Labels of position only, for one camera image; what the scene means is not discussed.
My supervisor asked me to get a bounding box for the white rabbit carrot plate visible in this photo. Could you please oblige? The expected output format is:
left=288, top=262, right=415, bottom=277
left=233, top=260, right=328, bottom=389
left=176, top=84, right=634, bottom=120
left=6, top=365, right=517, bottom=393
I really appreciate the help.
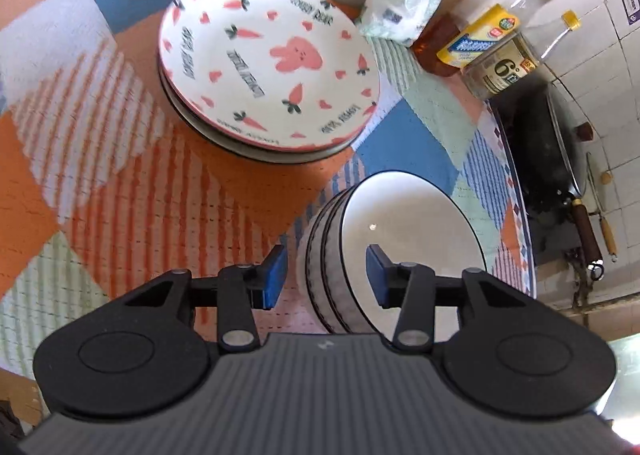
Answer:
left=158, top=0, right=382, bottom=152

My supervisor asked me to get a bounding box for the colourful patterned table mat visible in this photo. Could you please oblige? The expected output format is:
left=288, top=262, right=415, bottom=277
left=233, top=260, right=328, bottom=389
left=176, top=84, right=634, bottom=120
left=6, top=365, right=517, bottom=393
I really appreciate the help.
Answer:
left=0, top=0, right=538, bottom=381

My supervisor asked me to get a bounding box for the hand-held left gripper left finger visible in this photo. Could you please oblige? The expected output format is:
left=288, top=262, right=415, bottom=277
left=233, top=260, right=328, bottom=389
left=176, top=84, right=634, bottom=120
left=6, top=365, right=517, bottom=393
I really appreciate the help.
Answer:
left=124, top=244, right=289, bottom=355

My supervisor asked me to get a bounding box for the wooden handled spatula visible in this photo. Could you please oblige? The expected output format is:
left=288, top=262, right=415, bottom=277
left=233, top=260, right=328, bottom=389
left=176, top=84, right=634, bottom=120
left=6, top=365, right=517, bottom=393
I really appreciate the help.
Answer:
left=584, top=152, right=619, bottom=263

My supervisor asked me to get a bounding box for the blue fried egg plate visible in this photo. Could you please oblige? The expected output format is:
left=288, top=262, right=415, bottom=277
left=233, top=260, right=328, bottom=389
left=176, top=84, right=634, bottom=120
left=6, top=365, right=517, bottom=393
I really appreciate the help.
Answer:
left=159, top=62, right=371, bottom=166

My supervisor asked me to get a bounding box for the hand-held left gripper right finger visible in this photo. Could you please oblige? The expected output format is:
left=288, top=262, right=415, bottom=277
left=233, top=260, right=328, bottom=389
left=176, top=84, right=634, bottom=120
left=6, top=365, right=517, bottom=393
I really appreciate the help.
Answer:
left=366, top=244, right=532, bottom=353

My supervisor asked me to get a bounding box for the black wok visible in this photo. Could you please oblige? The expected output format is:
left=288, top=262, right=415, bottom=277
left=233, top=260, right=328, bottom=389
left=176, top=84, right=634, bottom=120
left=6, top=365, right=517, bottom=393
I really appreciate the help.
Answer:
left=492, top=82, right=607, bottom=282

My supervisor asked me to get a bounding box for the clear vinegar bottle yellow cap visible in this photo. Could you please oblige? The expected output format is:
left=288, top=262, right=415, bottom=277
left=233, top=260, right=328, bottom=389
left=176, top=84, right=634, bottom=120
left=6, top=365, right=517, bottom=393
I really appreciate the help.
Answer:
left=460, top=10, right=582, bottom=101

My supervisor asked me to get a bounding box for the oil bottle yellow label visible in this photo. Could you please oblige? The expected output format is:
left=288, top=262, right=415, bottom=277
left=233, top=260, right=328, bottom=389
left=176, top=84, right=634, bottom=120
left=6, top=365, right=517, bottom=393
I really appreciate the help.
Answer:
left=411, top=0, right=559, bottom=79

